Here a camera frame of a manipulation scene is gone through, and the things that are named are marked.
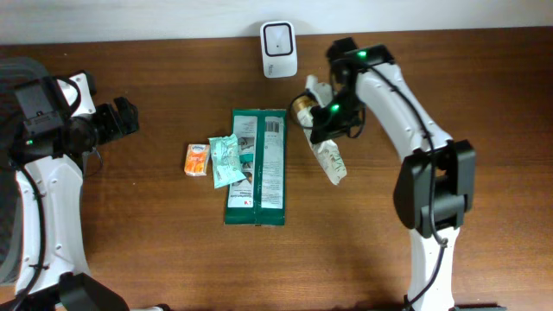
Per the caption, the white tube with tan cap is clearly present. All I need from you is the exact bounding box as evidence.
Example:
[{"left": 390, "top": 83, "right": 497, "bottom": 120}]
[{"left": 290, "top": 92, "right": 347, "bottom": 186}]

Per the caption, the orange tissue pack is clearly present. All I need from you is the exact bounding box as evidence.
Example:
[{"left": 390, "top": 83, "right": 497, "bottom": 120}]
[{"left": 183, "top": 144, "right": 211, "bottom": 177}]

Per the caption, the green white package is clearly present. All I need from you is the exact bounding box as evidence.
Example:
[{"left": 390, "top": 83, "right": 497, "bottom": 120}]
[{"left": 224, "top": 110, "right": 288, "bottom": 226}]

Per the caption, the mint green small packet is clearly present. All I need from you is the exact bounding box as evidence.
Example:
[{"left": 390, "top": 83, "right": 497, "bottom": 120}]
[{"left": 209, "top": 134, "right": 246, "bottom": 188}]

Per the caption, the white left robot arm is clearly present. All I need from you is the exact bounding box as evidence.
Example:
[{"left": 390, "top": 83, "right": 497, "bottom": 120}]
[{"left": 2, "top": 71, "right": 139, "bottom": 310}]

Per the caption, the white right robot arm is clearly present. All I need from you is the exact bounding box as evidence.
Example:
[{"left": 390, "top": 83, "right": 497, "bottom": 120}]
[{"left": 303, "top": 38, "right": 476, "bottom": 310}]

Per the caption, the white barcode scanner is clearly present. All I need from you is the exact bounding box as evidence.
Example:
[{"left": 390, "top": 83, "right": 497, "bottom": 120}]
[{"left": 259, "top": 21, "right": 298, "bottom": 79}]

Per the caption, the grey plastic mesh basket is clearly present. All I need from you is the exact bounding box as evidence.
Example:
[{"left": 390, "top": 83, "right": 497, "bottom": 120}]
[{"left": 1, "top": 56, "right": 48, "bottom": 286}]

